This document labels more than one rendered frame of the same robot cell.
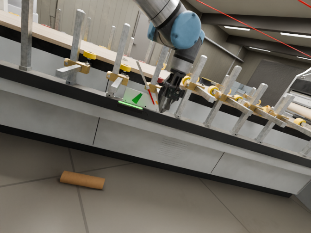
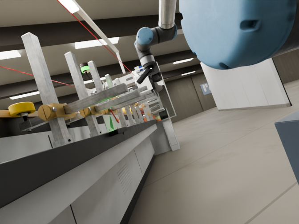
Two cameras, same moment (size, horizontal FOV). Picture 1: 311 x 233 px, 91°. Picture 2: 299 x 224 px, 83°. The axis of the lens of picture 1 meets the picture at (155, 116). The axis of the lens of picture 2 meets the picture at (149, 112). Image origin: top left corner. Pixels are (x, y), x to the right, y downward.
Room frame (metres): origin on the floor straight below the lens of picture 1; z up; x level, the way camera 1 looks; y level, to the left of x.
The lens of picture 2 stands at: (0.41, 1.03, 0.68)
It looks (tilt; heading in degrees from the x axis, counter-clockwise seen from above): 3 degrees up; 290
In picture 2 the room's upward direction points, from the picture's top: 20 degrees counter-clockwise
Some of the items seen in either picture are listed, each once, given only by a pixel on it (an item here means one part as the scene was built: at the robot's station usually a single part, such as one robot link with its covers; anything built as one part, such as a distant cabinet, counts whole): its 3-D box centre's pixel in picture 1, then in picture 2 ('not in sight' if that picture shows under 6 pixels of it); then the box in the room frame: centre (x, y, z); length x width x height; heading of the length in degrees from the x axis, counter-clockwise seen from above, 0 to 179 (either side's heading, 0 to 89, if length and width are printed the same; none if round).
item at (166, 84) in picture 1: (173, 84); (153, 73); (0.68, -0.02, 0.97); 0.09 x 0.08 x 0.12; 13
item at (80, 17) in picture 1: (74, 55); (48, 96); (0.91, 0.58, 0.88); 0.03 x 0.03 x 0.48; 13
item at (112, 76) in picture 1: (117, 78); (90, 110); (0.97, 0.32, 0.83); 0.13 x 0.06 x 0.05; 103
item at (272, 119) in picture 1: (256, 109); (133, 102); (1.18, -0.68, 0.95); 0.50 x 0.04 x 0.04; 13
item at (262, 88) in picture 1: (245, 113); (132, 107); (1.19, -0.64, 0.89); 0.03 x 0.03 x 0.48; 13
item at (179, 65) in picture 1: (181, 66); (147, 62); (0.69, -0.02, 1.05); 0.10 x 0.09 x 0.05; 103
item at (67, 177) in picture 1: (83, 180); not in sight; (0.83, 0.33, 0.04); 0.30 x 0.08 x 0.08; 103
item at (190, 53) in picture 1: (188, 44); (143, 49); (0.69, -0.02, 1.13); 0.10 x 0.09 x 0.12; 117
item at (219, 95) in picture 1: (224, 97); not in sight; (1.14, -0.41, 0.94); 0.13 x 0.06 x 0.05; 103
